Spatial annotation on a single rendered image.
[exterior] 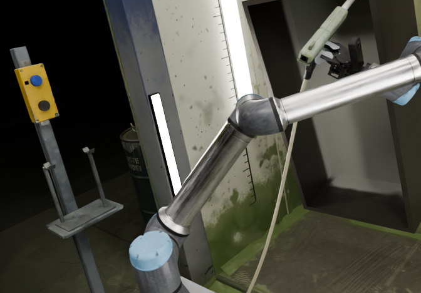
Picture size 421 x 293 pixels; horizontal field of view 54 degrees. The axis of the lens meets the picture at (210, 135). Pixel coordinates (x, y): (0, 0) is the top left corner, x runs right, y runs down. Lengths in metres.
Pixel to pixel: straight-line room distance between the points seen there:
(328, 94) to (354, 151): 1.21
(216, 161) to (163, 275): 0.42
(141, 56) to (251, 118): 1.02
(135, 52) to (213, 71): 0.55
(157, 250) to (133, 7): 1.25
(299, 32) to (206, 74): 0.59
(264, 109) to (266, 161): 1.65
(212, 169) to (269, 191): 1.55
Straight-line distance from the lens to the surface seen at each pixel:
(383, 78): 1.34
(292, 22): 2.27
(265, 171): 2.92
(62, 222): 2.17
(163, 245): 1.45
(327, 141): 2.54
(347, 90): 1.31
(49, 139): 2.17
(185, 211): 1.54
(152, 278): 1.47
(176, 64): 2.32
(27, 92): 2.07
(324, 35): 1.51
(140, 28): 2.20
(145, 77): 2.19
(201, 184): 1.49
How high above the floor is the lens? 1.61
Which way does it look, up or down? 16 degrees down
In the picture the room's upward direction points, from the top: 12 degrees counter-clockwise
